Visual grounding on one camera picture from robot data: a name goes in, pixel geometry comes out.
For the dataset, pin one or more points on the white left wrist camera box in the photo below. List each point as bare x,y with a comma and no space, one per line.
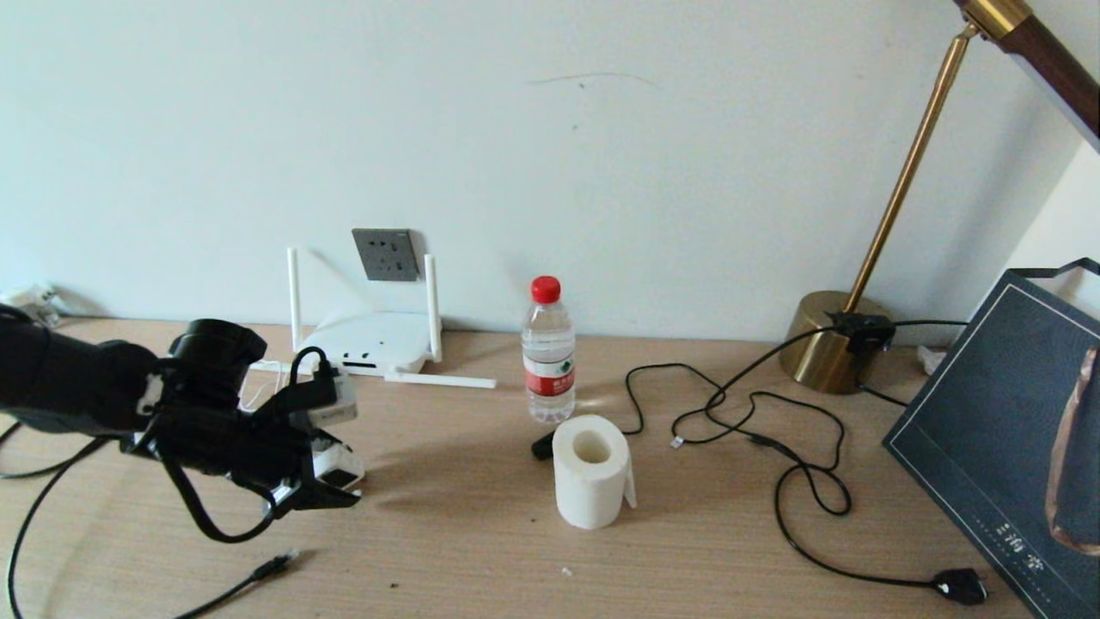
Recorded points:
337,404

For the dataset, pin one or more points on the clear water bottle red cap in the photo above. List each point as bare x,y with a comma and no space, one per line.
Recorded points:
548,344

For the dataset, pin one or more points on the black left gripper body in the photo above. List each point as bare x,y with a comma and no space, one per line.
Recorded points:
232,447

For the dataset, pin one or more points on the small white object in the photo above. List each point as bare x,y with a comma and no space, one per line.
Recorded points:
930,358

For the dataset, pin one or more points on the clear plastic wrapper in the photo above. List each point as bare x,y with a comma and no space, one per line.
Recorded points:
39,301

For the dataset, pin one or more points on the grey wall socket plate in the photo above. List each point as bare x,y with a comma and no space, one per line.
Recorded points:
387,255

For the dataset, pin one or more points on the black adapter on lamp base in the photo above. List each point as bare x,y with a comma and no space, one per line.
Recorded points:
861,330

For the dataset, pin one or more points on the white power adapter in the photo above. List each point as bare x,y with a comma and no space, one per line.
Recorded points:
339,464

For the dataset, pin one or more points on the white router with antennas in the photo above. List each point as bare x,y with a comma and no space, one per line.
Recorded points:
369,340

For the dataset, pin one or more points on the dark blue paper gift bag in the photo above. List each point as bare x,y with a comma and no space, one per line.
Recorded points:
988,430

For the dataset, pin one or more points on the brass desk lamp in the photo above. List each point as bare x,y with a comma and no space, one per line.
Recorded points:
825,351

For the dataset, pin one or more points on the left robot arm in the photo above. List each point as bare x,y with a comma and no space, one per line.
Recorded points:
69,387

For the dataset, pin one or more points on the white toilet paper roll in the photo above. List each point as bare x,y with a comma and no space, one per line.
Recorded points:
589,490

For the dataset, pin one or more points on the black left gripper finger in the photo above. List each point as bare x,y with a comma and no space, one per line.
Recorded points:
331,500
322,433

